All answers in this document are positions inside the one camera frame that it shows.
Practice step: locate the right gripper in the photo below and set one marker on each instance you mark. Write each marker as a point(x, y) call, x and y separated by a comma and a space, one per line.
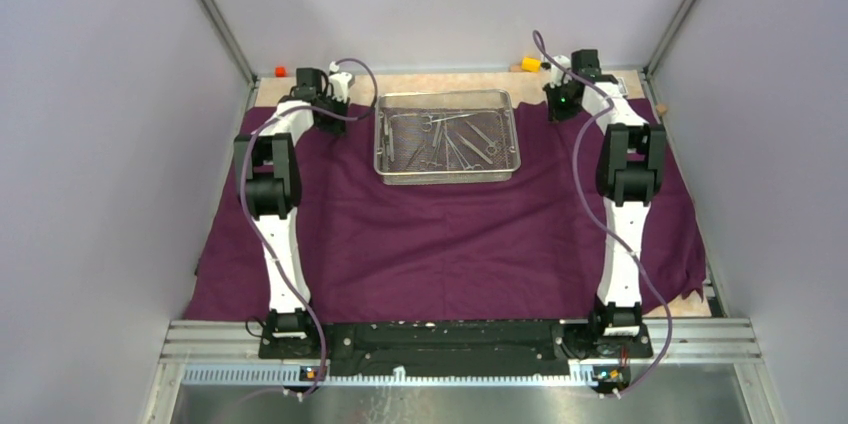
point(554, 115)

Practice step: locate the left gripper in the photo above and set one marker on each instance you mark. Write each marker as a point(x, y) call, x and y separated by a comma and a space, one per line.
point(340, 126)

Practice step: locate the metal mesh instrument tray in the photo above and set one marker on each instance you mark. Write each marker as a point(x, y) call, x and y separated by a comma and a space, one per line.
point(424, 158)

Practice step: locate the blue playing card deck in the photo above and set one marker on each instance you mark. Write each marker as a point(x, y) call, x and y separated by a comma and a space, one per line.
point(622, 86)

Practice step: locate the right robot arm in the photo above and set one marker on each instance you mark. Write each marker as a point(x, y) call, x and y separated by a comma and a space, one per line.
point(628, 177)

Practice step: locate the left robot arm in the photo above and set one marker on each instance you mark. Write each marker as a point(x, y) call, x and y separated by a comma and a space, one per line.
point(269, 190)

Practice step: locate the yellow small block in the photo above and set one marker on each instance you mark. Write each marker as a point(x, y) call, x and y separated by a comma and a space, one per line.
point(530, 64)

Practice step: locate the steel forceps clamp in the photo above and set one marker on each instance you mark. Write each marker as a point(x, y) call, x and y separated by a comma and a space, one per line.
point(431, 121)

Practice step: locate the steel hemostat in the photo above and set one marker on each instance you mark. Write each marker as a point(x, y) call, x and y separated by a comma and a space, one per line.
point(476, 150)

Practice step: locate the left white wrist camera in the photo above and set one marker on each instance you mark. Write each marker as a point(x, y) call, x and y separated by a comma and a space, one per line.
point(340, 82)

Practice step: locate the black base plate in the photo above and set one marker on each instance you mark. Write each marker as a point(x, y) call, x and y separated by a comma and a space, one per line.
point(450, 349)

